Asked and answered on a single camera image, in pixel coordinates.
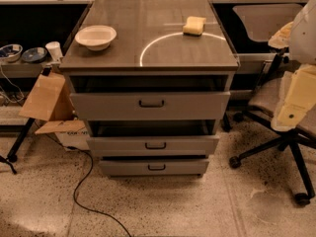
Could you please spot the yellow sponge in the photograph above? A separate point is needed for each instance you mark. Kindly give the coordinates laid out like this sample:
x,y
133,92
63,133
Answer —
x,y
194,26

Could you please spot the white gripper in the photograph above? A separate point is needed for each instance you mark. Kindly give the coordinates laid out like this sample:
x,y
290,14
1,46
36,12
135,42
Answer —
x,y
303,37

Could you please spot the grey drawer cabinet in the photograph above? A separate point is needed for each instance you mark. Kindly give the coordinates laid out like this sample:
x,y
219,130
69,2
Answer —
x,y
151,54

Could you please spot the grey bottom drawer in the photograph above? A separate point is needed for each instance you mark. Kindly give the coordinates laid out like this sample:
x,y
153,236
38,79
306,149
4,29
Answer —
x,y
154,167

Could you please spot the white cup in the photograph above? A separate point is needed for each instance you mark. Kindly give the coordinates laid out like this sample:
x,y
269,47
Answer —
x,y
54,50

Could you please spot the black tripod stand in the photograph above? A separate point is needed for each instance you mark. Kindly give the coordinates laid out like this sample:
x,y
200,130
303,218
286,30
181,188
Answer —
x,y
23,131

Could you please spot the white bowl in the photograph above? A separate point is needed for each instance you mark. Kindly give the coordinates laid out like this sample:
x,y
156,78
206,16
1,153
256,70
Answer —
x,y
97,37

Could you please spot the grey side shelf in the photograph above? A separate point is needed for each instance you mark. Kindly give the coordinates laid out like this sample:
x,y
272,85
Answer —
x,y
22,69

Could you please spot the grey middle drawer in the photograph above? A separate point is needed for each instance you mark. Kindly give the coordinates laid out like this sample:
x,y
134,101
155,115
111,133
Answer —
x,y
153,145

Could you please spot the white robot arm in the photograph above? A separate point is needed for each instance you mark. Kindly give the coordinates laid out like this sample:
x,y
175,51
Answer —
x,y
300,37

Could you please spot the grey drawer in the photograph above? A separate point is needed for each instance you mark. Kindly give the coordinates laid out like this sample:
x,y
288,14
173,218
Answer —
x,y
153,145
154,167
150,106

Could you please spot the dark blue plate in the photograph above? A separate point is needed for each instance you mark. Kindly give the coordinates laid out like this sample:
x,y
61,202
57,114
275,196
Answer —
x,y
34,55

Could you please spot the black office chair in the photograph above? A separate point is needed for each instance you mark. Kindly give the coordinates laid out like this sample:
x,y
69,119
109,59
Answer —
x,y
261,110

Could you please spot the cardboard box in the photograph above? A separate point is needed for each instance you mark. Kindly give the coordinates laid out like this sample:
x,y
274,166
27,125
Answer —
x,y
49,101

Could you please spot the blue patterned bowl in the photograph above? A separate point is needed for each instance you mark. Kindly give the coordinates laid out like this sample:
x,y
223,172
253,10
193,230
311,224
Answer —
x,y
10,52

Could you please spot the grey top drawer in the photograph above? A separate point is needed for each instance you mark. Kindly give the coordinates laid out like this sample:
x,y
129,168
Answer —
x,y
150,106

